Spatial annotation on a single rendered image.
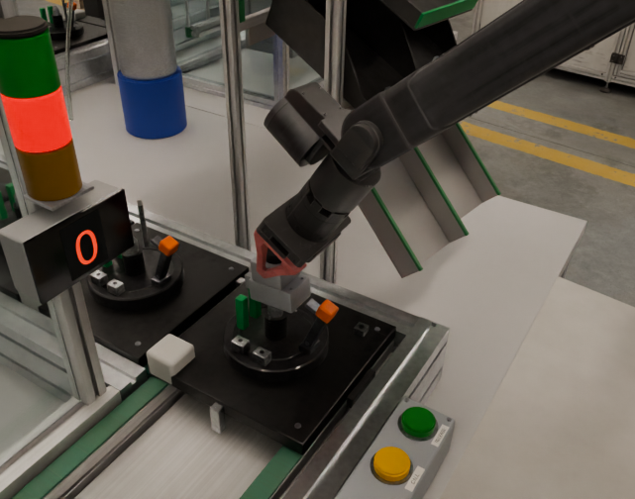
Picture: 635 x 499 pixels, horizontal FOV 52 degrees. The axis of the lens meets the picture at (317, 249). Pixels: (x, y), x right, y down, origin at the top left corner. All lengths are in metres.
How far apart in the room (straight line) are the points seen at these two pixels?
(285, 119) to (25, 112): 0.24
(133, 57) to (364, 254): 0.75
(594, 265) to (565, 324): 1.77
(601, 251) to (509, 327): 1.92
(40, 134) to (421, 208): 0.62
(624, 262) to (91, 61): 2.19
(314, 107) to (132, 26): 1.02
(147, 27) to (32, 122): 1.02
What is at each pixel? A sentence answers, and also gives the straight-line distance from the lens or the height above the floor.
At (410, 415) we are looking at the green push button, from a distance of 0.80.
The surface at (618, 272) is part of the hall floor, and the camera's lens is 2.92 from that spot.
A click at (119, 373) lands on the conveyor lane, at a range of 0.90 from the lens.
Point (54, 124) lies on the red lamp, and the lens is 0.62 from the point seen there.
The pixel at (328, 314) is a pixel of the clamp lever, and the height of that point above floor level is 1.07.
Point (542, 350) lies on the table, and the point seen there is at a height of 0.86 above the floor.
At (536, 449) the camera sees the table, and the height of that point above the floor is 0.86.
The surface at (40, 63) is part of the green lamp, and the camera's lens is 0.60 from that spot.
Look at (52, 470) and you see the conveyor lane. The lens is 0.83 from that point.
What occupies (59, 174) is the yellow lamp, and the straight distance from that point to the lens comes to 0.64.
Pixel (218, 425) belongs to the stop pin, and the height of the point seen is 0.94.
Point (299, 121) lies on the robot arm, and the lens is 0.66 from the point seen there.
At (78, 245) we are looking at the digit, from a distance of 0.68.
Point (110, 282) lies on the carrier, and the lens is 0.96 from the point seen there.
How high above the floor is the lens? 1.57
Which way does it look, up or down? 35 degrees down
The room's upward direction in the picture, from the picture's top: 1 degrees clockwise
